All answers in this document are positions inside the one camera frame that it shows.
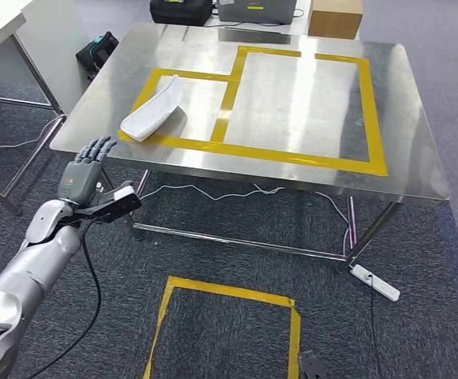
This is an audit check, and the white power cable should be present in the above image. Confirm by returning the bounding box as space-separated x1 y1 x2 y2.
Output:
140 182 352 257
0 114 68 152

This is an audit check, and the white power strip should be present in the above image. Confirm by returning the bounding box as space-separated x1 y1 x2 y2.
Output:
349 264 401 303

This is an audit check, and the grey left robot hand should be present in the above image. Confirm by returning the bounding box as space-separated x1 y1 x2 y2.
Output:
57 136 118 206

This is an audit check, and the black robot foot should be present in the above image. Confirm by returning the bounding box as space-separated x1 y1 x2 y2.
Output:
296 349 326 379

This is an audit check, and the grey equipment case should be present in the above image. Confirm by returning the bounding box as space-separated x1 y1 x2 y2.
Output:
216 0 298 25

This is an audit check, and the brown cardboard box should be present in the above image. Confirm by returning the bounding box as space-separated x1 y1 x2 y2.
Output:
307 0 364 40

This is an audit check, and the white triangular plastic part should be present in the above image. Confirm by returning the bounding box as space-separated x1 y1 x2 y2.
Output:
119 73 184 143

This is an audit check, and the black power cable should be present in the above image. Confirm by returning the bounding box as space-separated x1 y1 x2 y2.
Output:
366 274 384 379

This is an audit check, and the black equipment case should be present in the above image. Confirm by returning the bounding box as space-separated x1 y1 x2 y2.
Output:
149 0 214 27

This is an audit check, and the stainless steel workbench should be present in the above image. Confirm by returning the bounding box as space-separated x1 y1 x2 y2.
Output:
49 21 451 276

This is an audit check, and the black camera cable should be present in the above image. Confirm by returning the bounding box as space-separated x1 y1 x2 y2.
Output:
25 230 103 379

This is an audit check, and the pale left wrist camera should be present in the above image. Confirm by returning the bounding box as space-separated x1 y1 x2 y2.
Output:
57 180 143 228

